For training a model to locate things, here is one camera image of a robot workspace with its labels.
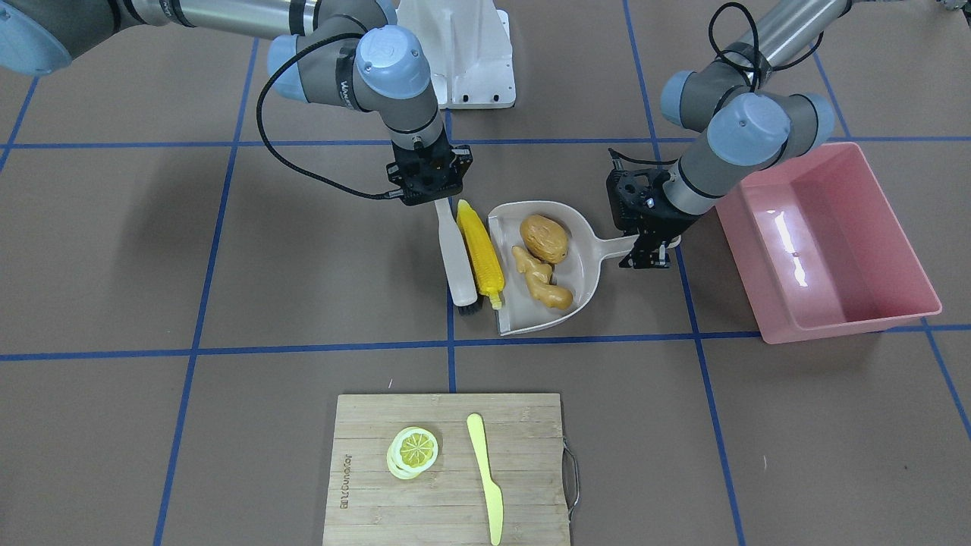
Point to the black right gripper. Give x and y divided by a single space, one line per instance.
458 162

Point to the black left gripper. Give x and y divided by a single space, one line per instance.
658 225

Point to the beige plastic dustpan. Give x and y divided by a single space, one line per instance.
579 272

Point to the brown toy potato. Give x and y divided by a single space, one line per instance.
545 239

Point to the yellow toy corn cob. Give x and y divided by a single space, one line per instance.
487 271

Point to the tan toy ginger root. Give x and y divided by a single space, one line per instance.
538 279

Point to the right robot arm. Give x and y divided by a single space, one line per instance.
153 68

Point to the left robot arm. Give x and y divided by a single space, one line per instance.
741 129

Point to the pink plastic bin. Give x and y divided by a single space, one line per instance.
820 252

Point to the yellow lemon slices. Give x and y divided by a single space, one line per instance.
412 451

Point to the yellow plastic knife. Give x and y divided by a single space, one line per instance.
491 491

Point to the bamboo cutting board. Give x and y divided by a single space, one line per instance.
445 504

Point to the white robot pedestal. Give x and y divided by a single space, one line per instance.
469 49

